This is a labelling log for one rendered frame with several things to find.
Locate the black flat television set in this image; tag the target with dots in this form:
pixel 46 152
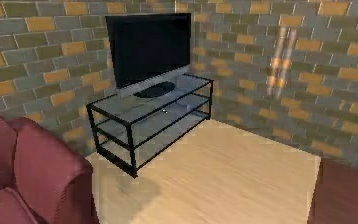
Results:
pixel 147 46

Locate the black glass television stand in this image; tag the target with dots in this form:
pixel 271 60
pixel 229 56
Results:
pixel 143 123

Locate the dark red sofa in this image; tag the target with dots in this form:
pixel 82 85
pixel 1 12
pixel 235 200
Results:
pixel 37 176

